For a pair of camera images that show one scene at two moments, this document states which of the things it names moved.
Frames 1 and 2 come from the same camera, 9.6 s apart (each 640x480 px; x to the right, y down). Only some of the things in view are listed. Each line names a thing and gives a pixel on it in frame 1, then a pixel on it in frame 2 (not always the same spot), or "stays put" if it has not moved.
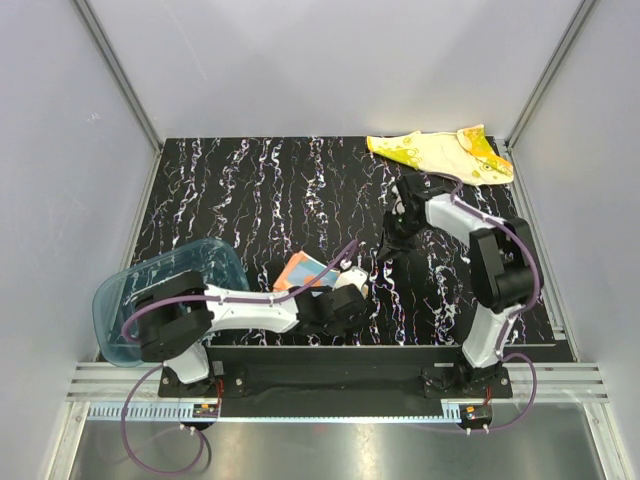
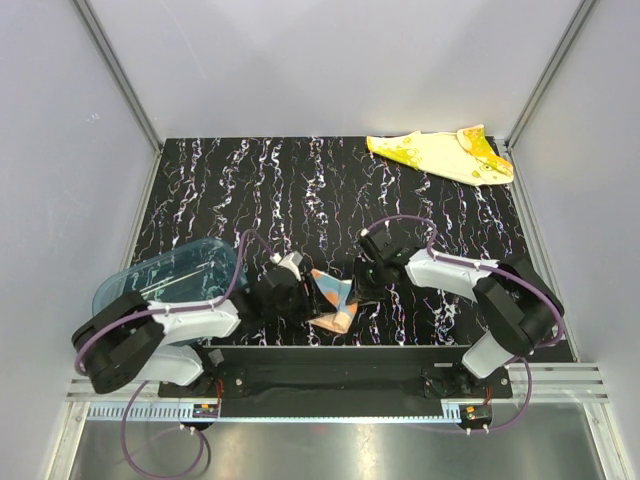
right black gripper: (389, 218) -> (361, 293)
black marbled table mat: (268, 196) stays put
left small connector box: (202, 410) stays put
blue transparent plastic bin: (116, 314) stays put
